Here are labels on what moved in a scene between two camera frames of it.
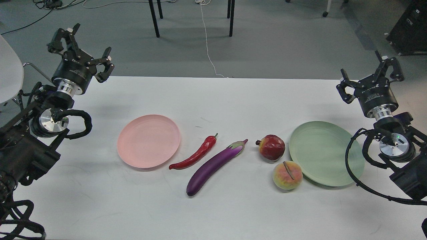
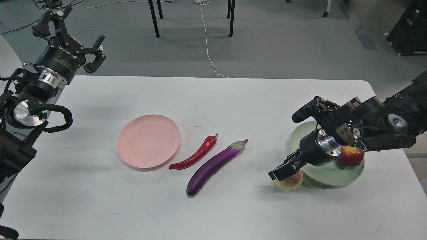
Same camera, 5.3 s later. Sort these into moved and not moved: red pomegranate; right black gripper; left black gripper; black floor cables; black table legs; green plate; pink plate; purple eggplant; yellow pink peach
Moved: left black gripper; right black gripper; red pomegranate
Not moved: black table legs; purple eggplant; green plate; yellow pink peach; pink plate; black floor cables
